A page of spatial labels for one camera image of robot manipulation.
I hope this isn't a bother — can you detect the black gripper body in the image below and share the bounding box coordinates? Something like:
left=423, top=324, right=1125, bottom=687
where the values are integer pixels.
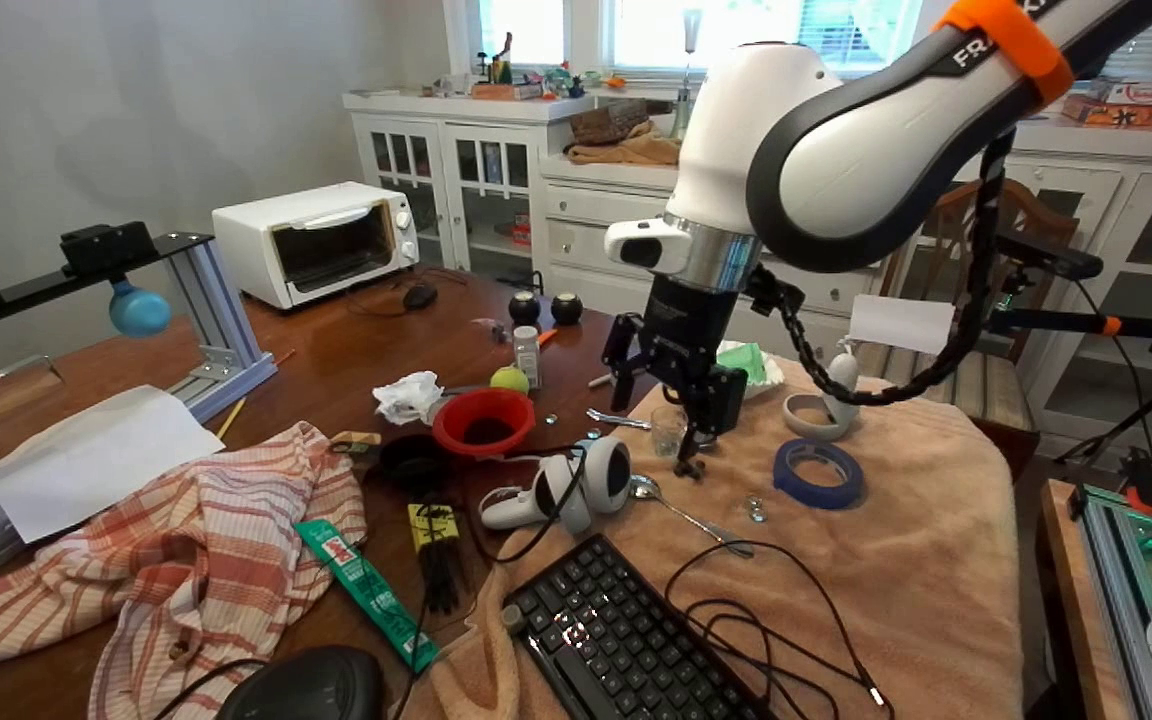
left=634, top=274, right=746, bottom=391

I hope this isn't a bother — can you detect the black cable with plug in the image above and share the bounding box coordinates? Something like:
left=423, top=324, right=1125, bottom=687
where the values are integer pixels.
left=474, top=437, right=607, bottom=573

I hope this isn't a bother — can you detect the black round object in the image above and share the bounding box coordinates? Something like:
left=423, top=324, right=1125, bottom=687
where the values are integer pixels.
left=362, top=430, right=456, bottom=501

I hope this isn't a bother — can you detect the green crumpled item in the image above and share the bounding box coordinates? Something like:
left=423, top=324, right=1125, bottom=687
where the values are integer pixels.
left=720, top=342, right=773, bottom=379

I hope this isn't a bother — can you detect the silver spoon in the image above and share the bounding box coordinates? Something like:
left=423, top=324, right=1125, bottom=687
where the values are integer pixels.
left=625, top=473, right=756, bottom=555
left=586, top=406, right=657, bottom=437

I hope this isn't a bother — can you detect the clear glass cup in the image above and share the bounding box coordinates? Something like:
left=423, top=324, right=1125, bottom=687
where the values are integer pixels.
left=647, top=417, right=689, bottom=459

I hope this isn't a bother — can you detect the black shaker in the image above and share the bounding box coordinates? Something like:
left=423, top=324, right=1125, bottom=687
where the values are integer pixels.
left=543, top=290, right=587, bottom=334
left=504, top=290, right=549, bottom=334

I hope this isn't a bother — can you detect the small labelled jar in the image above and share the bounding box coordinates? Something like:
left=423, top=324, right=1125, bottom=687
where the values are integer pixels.
left=509, top=320, right=543, bottom=391

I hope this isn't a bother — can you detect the white tape roll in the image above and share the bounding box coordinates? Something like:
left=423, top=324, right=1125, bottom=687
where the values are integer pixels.
left=781, top=389, right=864, bottom=443

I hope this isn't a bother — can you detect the yellow-green tennis ball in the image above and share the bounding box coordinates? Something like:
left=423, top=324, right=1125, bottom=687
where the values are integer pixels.
left=483, top=362, right=536, bottom=399

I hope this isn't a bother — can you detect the small white bottle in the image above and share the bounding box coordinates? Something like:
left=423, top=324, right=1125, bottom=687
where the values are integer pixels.
left=824, top=342, right=864, bottom=406

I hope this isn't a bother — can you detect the blue tape roll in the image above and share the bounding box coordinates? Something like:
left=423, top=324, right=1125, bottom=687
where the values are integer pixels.
left=767, top=433, right=873, bottom=516

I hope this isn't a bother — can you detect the white drawer sideboard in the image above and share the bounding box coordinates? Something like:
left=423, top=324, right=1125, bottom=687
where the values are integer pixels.
left=531, top=139, right=904, bottom=368

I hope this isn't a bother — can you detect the white VR controller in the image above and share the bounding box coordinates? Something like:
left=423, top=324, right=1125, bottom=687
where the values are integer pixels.
left=558, top=433, right=637, bottom=542
left=474, top=454, right=586, bottom=542

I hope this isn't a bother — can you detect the white paper tag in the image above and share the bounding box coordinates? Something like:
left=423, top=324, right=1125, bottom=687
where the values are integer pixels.
left=845, top=290, right=960, bottom=362

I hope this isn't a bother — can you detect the crumpled white tissue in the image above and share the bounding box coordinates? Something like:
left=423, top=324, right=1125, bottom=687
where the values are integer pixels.
left=369, top=368, right=451, bottom=433

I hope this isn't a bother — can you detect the brown wicker basket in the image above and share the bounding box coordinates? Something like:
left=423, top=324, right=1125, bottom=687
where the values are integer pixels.
left=568, top=96, right=659, bottom=152

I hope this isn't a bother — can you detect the white glass-door cabinet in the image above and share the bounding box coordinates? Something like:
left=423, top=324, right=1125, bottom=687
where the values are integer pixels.
left=339, top=87, right=580, bottom=293
left=996, top=117, right=1152, bottom=459

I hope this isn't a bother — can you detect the black keyboard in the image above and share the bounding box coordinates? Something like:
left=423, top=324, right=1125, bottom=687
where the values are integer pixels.
left=501, top=531, right=777, bottom=720

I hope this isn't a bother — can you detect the yellow-labelled hex key set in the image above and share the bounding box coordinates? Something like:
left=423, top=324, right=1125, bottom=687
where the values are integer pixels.
left=402, top=495, right=474, bottom=621

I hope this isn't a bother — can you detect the wooden chair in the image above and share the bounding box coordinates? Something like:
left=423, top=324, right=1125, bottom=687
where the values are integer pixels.
left=877, top=175, right=1087, bottom=433

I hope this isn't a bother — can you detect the white toaster oven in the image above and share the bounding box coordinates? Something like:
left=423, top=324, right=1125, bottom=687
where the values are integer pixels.
left=208, top=175, right=423, bottom=318

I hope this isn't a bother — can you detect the green flat package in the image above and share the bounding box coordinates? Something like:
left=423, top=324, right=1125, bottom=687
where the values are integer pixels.
left=294, top=513, right=450, bottom=681

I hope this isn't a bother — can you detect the black tripod stand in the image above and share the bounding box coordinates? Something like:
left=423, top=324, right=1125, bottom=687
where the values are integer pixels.
left=984, top=227, right=1152, bottom=490

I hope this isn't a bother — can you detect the yellow pencil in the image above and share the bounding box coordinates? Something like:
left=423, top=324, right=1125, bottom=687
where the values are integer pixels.
left=208, top=391, right=254, bottom=443

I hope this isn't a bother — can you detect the black pouch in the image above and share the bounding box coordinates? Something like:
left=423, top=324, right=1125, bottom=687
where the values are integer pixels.
left=214, top=644, right=393, bottom=720

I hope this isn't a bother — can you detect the red striped cloth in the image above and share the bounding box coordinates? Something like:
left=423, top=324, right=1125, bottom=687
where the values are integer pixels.
left=0, top=417, right=376, bottom=720

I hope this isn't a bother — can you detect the blue ball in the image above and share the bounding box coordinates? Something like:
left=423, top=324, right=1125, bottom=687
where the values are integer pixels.
left=103, top=277, right=175, bottom=342

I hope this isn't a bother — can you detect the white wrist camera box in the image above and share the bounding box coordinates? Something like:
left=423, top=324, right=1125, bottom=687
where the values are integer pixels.
left=601, top=217, right=695, bottom=281

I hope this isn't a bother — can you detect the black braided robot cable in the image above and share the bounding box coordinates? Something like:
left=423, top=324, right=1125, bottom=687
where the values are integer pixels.
left=742, top=125, right=1024, bottom=409

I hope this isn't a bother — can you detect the thin black keyboard cable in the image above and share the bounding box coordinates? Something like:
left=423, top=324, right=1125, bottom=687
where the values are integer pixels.
left=659, top=531, right=902, bottom=720

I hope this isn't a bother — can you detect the aluminium extrusion frame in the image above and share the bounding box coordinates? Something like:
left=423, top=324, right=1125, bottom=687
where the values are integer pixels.
left=0, top=227, right=279, bottom=591
left=1037, top=475, right=1152, bottom=720

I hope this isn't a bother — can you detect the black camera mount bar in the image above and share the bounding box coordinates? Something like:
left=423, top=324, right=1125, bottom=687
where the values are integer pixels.
left=0, top=217, right=215, bottom=349

